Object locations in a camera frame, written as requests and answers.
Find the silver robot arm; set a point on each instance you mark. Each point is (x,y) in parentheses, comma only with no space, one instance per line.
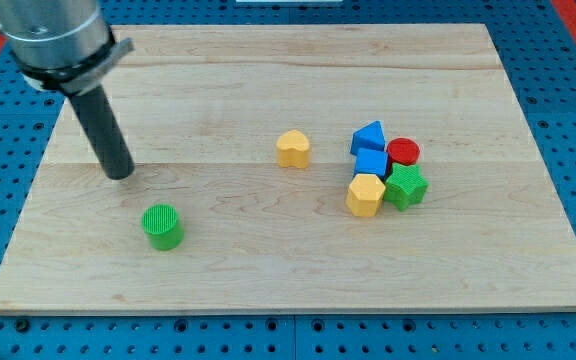
(62,45)

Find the wooden board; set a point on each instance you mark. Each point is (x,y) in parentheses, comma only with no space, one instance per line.
(202,107)

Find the yellow heart block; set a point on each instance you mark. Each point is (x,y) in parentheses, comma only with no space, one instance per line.
(293,150)

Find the yellow hexagon block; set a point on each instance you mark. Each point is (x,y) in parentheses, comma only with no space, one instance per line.
(365,195)

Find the blue cube block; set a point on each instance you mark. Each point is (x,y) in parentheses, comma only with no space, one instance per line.
(369,161)

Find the blue triangle block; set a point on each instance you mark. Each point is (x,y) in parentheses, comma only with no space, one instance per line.
(369,137)

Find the red cylinder block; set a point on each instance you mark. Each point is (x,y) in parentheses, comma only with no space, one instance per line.
(403,151)

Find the green star block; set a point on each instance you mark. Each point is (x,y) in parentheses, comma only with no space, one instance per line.
(405,186)

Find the green cylinder block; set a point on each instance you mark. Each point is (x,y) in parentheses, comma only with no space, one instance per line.
(162,227)

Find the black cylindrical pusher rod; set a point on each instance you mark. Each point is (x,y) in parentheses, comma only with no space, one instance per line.
(100,126)

